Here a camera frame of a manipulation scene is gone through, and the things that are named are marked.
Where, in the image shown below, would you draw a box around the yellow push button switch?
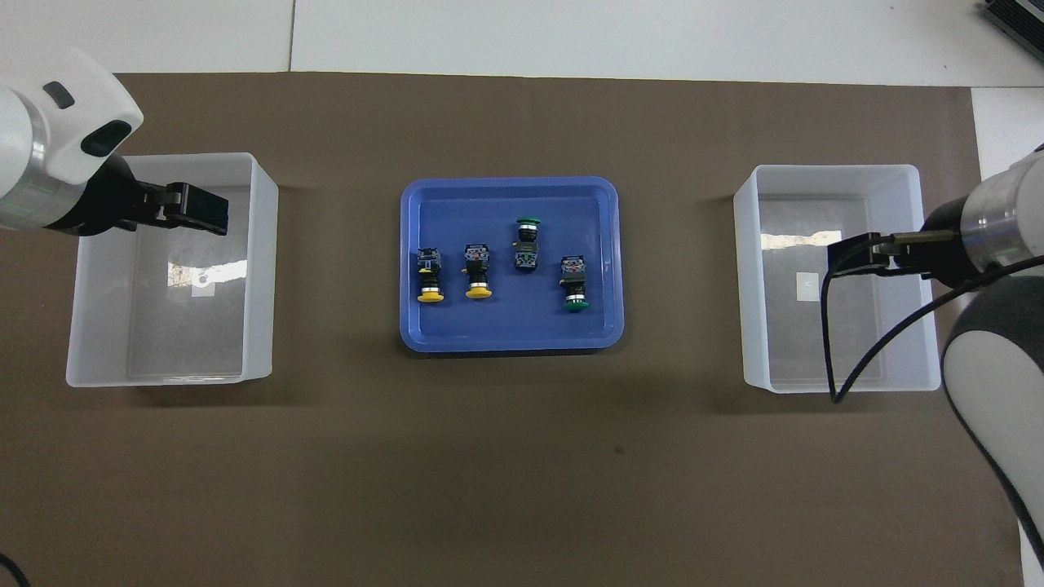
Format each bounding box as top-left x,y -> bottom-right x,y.
416,248 -> 446,305
462,243 -> 493,300

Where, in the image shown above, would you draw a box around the brown table mat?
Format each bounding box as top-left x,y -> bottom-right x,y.
0,72 -> 1024,587

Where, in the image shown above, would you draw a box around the black ribbed device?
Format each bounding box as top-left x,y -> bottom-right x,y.
981,0 -> 1044,43

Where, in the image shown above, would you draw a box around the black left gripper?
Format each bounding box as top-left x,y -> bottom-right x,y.
47,155 -> 229,237

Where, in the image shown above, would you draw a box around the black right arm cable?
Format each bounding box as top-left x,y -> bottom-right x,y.
822,245 -> 1044,404

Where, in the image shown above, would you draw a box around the blue plastic tray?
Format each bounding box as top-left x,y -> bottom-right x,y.
399,177 -> 626,354

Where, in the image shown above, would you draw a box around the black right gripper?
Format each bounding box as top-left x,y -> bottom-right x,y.
829,200 -> 984,288

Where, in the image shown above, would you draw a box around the green push button switch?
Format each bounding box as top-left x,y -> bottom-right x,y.
559,255 -> 591,314
513,216 -> 545,272

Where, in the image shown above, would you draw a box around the translucent white plastic box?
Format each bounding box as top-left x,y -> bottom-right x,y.
732,164 -> 943,395
65,152 -> 280,389

